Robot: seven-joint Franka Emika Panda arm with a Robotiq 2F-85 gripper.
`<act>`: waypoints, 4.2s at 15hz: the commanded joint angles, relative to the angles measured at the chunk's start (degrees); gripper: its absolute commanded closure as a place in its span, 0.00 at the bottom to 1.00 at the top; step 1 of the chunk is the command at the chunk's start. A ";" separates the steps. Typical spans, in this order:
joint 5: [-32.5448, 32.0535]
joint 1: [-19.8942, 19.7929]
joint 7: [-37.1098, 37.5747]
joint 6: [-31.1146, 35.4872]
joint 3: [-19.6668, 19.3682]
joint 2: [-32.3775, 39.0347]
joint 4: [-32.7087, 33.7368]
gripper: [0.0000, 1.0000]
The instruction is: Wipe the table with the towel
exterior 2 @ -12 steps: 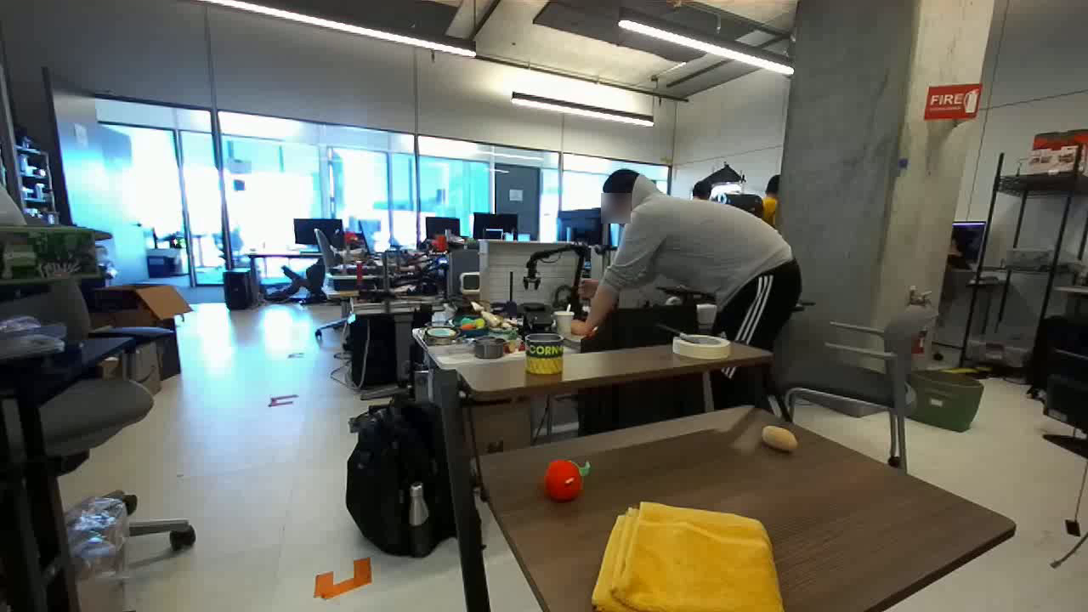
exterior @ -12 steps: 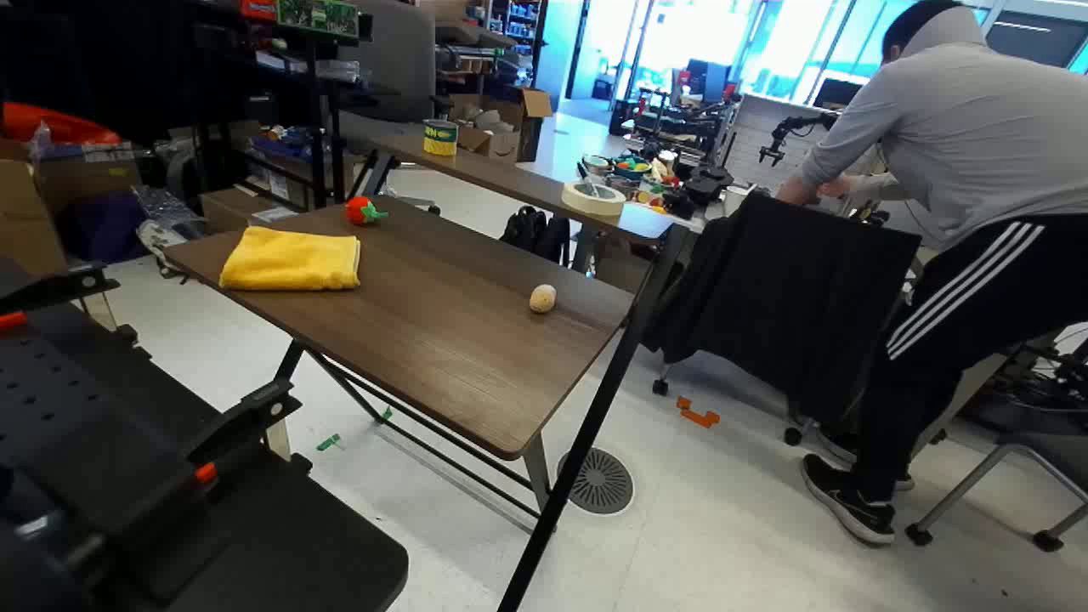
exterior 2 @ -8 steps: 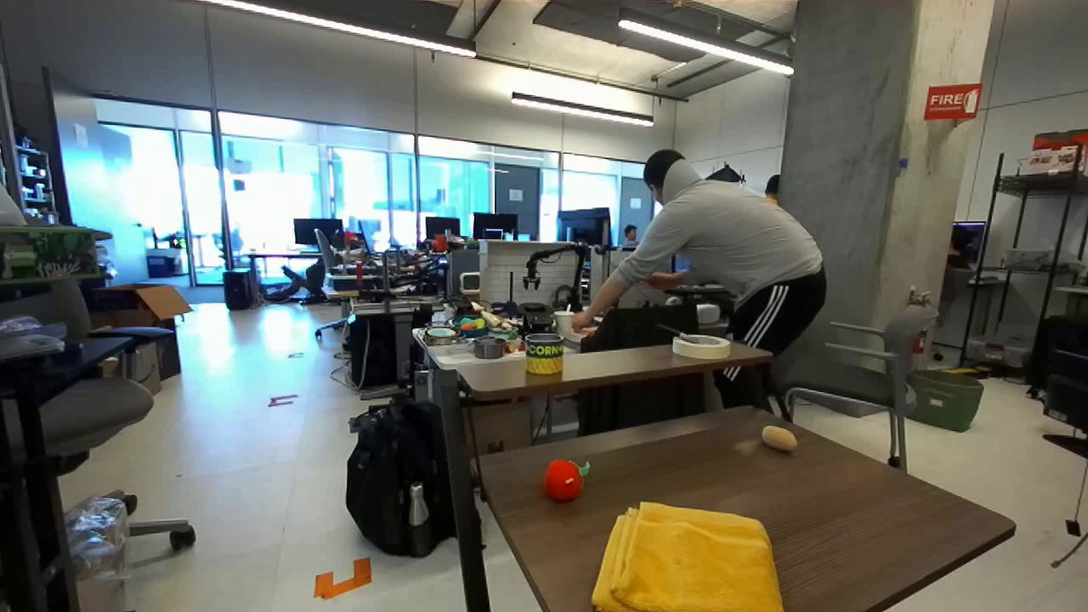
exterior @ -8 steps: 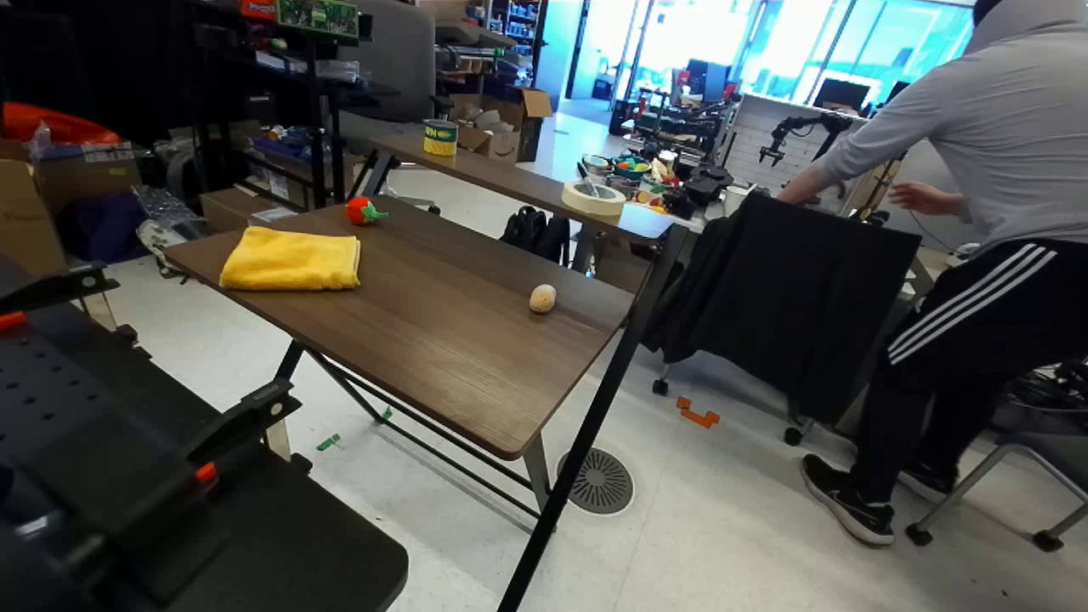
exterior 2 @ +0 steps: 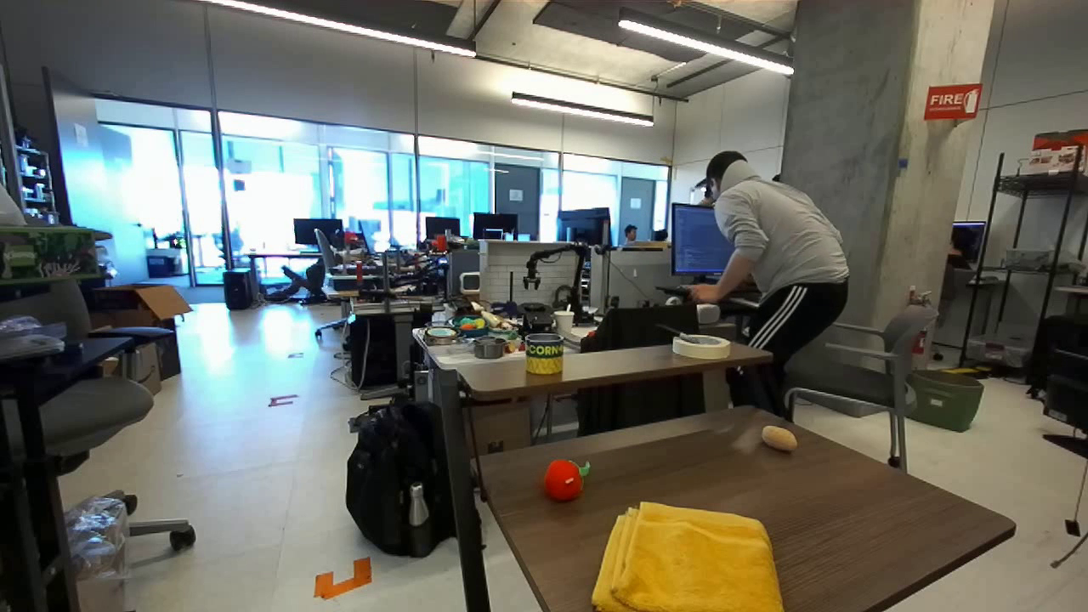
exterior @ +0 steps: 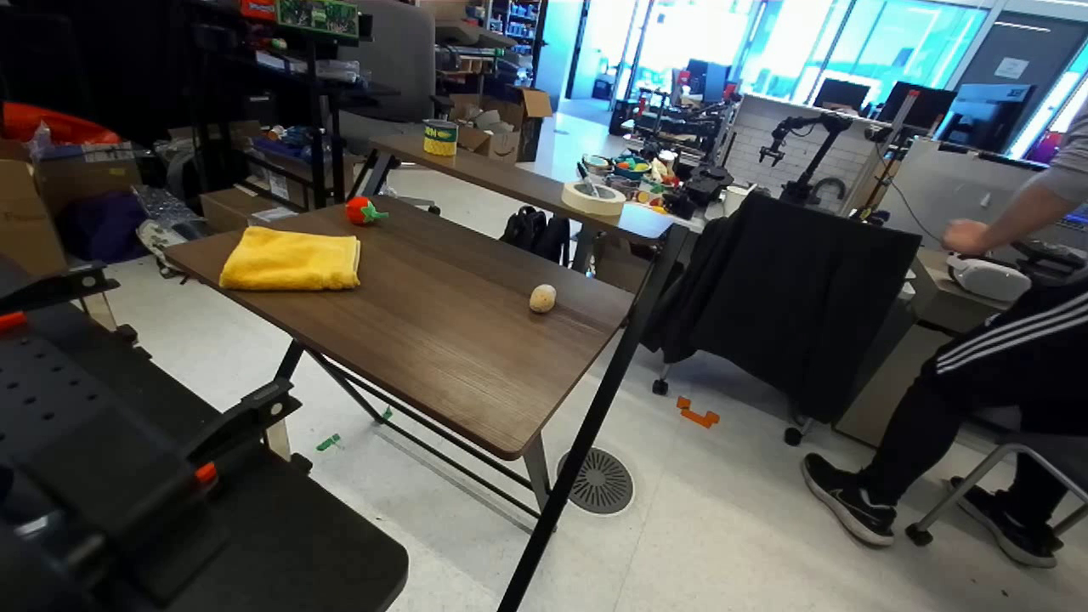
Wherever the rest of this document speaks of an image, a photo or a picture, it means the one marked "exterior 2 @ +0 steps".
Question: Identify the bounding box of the yellow green container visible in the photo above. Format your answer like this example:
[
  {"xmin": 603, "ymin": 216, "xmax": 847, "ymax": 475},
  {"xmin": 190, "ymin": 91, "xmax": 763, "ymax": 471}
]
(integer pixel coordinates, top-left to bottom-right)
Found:
[{"xmin": 525, "ymin": 332, "xmax": 566, "ymax": 379}]

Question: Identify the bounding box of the white tape roll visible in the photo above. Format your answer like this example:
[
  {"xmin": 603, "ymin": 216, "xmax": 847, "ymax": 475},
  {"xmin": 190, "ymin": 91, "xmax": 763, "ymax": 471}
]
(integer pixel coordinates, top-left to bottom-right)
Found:
[{"xmin": 675, "ymin": 332, "xmax": 733, "ymax": 362}]

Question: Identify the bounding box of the black backpack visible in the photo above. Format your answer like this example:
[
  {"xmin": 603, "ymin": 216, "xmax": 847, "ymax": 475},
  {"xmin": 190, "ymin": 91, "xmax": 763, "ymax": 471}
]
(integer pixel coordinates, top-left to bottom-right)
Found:
[{"xmin": 348, "ymin": 397, "xmax": 452, "ymax": 556}]

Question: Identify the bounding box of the red wall sign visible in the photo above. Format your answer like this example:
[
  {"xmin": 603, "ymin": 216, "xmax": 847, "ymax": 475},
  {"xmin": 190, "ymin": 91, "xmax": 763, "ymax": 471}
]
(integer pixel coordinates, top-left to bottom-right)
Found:
[{"xmin": 925, "ymin": 84, "xmax": 982, "ymax": 121}]

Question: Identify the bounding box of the cardboard box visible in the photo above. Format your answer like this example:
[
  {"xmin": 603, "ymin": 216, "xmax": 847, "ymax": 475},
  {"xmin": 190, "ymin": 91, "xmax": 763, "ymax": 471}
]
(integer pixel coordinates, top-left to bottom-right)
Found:
[{"xmin": 92, "ymin": 284, "xmax": 190, "ymax": 379}]

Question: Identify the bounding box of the green bin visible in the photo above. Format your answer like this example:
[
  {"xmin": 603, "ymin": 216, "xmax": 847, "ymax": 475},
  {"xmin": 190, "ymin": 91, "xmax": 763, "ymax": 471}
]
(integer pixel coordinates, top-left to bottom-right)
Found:
[{"xmin": 909, "ymin": 369, "xmax": 982, "ymax": 432}]

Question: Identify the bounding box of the beige toy potato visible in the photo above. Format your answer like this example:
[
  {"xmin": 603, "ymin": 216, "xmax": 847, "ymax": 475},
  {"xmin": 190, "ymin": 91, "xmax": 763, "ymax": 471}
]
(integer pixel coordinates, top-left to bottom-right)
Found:
[{"xmin": 763, "ymin": 424, "xmax": 801, "ymax": 453}]

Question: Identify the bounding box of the grey office chair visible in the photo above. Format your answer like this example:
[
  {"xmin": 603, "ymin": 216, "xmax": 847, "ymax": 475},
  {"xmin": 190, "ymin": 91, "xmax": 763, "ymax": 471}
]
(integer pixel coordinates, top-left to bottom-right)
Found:
[{"xmin": 0, "ymin": 277, "xmax": 201, "ymax": 556}]

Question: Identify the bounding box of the red toy tomato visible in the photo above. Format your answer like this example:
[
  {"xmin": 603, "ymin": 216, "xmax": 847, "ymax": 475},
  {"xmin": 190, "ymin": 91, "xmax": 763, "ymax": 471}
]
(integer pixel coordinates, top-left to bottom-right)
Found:
[{"xmin": 546, "ymin": 459, "xmax": 592, "ymax": 504}]

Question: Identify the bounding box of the black metal shelf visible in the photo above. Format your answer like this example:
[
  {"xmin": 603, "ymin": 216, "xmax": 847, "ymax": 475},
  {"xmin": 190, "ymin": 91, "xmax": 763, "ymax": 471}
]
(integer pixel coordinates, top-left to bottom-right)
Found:
[{"xmin": 958, "ymin": 151, "xmax": 1088, "ymax": 392}]

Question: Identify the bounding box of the yellow towel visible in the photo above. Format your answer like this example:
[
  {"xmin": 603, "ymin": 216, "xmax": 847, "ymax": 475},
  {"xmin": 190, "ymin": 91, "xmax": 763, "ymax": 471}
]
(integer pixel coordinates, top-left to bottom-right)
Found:
[{"xmin": 592, "ymin": 504, "xmax": 786, "ymax": 612}]

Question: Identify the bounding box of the blue computer monitor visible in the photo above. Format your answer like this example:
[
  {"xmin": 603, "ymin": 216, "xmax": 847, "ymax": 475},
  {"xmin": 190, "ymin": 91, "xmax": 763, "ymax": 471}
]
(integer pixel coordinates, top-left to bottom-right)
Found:
[{"xmin": 671, "ymin": 204, "xmax": 735, "ymax": 279}]

